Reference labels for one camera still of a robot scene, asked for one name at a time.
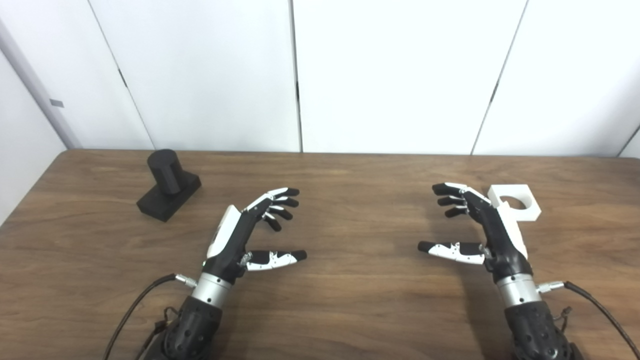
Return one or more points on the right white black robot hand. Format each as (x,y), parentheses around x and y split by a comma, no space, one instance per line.
(502,240)

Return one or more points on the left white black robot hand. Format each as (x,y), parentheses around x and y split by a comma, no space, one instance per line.
(232,235)

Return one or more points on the white square piece with hole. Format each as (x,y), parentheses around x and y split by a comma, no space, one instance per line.
(531,210)

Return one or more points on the black cylinder peg with base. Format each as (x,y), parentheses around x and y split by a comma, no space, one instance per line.
(165,172)

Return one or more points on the small grey label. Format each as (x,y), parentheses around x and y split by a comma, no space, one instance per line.
(56,103)

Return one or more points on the black wall panel clip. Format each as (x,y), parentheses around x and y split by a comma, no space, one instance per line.
(122,78)
(297,91)

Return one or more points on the grey wall post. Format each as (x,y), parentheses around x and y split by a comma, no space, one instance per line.
(51,92)

